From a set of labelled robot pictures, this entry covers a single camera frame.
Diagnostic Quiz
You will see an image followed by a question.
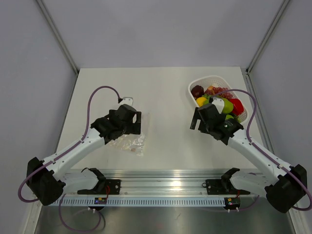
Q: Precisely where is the white perforated plastic basket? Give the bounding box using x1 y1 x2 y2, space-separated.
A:
187 75 249 126

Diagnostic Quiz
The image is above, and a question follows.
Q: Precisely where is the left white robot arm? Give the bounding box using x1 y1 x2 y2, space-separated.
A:
26 104 141 206

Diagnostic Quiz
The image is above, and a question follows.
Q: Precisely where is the right aluminium frame post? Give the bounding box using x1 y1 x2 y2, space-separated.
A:
246 0 292 75

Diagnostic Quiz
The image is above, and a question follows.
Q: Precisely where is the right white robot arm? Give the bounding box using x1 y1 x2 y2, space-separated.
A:
190 103 312 213

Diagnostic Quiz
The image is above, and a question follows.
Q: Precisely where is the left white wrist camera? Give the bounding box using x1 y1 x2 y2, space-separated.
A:
120 97 134 106

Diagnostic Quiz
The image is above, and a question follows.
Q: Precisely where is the aluminium mounting rail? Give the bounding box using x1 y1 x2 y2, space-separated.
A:
60 169 269 195

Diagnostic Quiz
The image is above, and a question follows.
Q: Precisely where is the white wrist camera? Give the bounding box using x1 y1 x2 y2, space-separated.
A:
120 97 134 106
212 97 225 114

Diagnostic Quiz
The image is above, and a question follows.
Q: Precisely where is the aluminium frame post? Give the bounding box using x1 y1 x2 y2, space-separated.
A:
35 0 79 77
246 0 292 75

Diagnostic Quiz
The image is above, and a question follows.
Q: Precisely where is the right small circuit board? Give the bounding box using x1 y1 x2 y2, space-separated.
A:
224 197 241 210

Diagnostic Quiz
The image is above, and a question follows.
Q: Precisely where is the yellow lemon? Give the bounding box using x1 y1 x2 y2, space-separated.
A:
196 97 207 107

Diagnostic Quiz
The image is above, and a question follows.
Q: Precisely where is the light green cabbage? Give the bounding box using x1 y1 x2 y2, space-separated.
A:
225 115 235 120

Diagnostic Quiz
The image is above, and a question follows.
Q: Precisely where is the clear zip top bag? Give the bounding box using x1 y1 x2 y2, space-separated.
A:
108 114 151 157

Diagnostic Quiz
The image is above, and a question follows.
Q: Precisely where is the white slotted cable duct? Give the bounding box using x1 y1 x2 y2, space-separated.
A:
61 197 225 207

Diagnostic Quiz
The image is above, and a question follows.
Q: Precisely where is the red bell pepper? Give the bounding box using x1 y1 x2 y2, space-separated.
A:
229 98 244 116

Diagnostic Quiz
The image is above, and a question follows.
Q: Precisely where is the left aluminium frame post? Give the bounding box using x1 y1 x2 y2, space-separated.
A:
35 0 79 77

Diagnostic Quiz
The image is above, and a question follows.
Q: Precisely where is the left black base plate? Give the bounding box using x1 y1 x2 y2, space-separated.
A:
77 179 121 195

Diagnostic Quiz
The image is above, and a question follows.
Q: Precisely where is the green star fruit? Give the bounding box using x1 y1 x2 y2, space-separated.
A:
222 98 234 114

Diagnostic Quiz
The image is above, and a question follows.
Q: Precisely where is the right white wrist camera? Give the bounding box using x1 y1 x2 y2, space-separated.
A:
212 97 225 114

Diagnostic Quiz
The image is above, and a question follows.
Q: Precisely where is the small circuit board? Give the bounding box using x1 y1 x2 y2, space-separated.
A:
224 197 241 210
94 197 107 205

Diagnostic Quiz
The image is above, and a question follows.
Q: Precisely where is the left small circuit board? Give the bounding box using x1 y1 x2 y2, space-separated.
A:
94 197 107 205

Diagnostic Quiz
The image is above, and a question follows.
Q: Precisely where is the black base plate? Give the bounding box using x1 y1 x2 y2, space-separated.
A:
201 179 251 195
77 179 121 195

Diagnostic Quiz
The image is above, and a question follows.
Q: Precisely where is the green grapes bunch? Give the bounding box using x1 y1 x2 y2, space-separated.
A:
202 94 222 99

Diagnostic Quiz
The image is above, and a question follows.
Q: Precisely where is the dark red apple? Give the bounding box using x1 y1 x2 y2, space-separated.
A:
191 85 204 99

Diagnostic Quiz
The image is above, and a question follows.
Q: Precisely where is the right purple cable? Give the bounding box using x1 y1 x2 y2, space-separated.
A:
210 89 312 212

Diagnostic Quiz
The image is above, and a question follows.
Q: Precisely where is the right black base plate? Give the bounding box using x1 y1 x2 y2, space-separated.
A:
201 179 251 195

